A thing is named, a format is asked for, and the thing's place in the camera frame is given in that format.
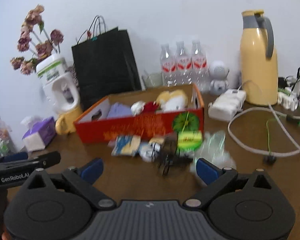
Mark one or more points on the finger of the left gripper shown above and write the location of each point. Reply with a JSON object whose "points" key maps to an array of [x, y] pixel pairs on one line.
{"points": [[42, 161], [14, 157]]}

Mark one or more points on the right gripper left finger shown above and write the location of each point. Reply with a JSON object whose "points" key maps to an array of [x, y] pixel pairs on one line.
{"points": [[58, 205]]}

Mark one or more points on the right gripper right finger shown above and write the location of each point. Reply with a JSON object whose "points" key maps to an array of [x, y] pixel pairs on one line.
{"points": [[241, 206]]}

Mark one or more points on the blue yellow patterned pouch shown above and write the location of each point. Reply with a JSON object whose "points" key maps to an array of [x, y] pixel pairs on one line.
{"points": [[126, 145]]}

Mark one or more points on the purple knitted cloth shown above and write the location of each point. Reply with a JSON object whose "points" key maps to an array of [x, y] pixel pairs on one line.
{"points": [[118, 110]]}

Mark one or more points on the red fabric rose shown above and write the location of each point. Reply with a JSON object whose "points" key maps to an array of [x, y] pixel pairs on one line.
{"points": [[150, 107]]}

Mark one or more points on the purple tissue box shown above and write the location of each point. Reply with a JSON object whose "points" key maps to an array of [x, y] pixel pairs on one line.
{"points": [[40, 132]]}

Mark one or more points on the yellow ceramic mug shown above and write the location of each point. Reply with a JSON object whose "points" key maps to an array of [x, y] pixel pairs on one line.
{"points": [[65, 121]]}

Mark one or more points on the clear plastic wrapper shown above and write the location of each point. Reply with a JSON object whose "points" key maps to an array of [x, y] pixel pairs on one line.
{"points": [[213, 150]]}

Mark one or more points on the white detergent jug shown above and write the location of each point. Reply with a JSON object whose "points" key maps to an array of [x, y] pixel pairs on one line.
{"points": [[58, 84]]}

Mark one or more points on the white power bank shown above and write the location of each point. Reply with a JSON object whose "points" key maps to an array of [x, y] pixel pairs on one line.
{"points": [[227, 105]]}

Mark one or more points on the white power strip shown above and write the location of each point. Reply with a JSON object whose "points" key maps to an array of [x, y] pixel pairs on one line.
{"points": [[289, 92]]}

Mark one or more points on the black paper bag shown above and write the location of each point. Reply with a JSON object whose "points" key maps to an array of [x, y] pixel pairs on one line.
{"points": [[104, 63]]}

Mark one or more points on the dried pink flowers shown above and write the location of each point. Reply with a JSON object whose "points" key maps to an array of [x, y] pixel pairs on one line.
{"points": [[35, 39]]}

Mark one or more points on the red cardboard box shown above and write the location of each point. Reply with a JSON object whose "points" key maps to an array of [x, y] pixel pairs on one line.
{"points": [[94, 126]]}

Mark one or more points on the glass cup with spoon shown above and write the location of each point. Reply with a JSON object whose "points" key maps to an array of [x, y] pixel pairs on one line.
{"points": [[152, 80]]}

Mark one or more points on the yellow white plush toy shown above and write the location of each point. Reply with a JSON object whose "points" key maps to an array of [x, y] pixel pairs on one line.
{"points": [[172, 101]]}

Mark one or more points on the yellow thermos jug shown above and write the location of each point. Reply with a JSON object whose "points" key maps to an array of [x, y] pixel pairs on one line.
{"points": [[258, 58]]}

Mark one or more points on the white robot speaker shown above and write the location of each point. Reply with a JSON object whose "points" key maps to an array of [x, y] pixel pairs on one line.
{"points": [[218, 73]]}

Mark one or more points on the right water bottle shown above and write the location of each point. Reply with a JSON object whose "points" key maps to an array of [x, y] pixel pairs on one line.
{"points": [[199, 63]]}

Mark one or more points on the water bottle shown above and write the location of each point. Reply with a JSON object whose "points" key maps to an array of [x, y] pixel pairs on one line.
{"points": [[168, 65], [199, 63], [184, 65]]}

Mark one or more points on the left water bottle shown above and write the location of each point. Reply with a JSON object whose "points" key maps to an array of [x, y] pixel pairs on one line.
{"points": [[168, 65]]}

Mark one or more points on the middle water bottle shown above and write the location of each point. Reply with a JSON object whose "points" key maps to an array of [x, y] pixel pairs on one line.
{"points": [[184, 65]]}

